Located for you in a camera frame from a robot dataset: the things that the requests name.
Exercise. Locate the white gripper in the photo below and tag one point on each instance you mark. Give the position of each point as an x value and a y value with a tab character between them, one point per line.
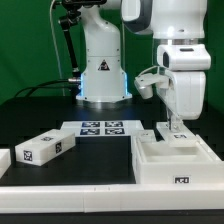
184	96

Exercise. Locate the white cabinet body box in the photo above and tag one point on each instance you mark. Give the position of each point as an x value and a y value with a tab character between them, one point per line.
159	163

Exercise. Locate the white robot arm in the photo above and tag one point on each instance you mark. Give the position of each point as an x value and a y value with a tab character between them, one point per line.
157	43

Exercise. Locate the white cabinet top block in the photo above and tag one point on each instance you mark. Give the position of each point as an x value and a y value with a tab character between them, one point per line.
45	147

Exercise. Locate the white left fence piece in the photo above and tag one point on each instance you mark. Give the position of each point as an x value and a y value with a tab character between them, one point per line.
5	161

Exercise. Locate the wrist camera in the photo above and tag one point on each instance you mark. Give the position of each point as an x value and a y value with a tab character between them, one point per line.
144	84

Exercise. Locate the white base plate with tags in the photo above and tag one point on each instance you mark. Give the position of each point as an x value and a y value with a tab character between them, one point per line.
103	128

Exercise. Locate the white front fence rail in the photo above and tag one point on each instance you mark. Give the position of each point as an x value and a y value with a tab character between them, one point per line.
106	198

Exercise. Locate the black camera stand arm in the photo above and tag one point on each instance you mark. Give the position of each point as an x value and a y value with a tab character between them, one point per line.
72	17

